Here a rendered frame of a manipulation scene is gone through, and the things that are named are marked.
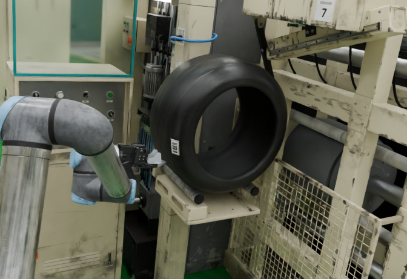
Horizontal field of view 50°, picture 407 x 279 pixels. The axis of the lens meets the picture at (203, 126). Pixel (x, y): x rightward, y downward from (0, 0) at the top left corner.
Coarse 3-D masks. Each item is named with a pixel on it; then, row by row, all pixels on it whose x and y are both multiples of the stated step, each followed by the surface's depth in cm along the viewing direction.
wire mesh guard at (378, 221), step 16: (304, 176) 189; (240, 192) 236; (336, 192) 175; (352, 208) 166; (272, 224) 212; (352, 224) 167; (256, 240) 225; (336, 240) 175; (240, 256) 238; (304, 256) 192; (320, 256) 183; (368, 256) 160; (256, 272) 226; (368, 272) 162
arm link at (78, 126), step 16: (64, 112) 103; (80, 112) 105; (96, 112) 110; (64, 128) 103; (80, 128) 105; (96, 128) 107; (112, 128) 114; (64, 144) 106; (80, 144) 107; (96, 144) 109; (112, 144) 121; (96, 160) 120; (112, 160) 125; (112, 176) 133; (112, 192) 148; (128, 192) 154
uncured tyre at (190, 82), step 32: (192, 64) 176; (224, 64) 168; (256, 64) 177; (160, 96) 176; (192, 96) 162; (256, 96) 205; (160, 128) 171; (192, 128) 164; (256, 128) 209; (192, 160) 169; (224, 160) 209; (256, 160) 200; (224, 192) 187
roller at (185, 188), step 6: (162, 168) 204; (168, 168) 200; (168, 174) 198; (174, 174) 194; (174, 180) 193; (180, 180) 189; (180, 186) 187; (186, 186) 184; (186, 192) 183; (192, 192) 179; (198, 192) 178; (192, 198) 178; (198, 198) 177; (198, 204) 178
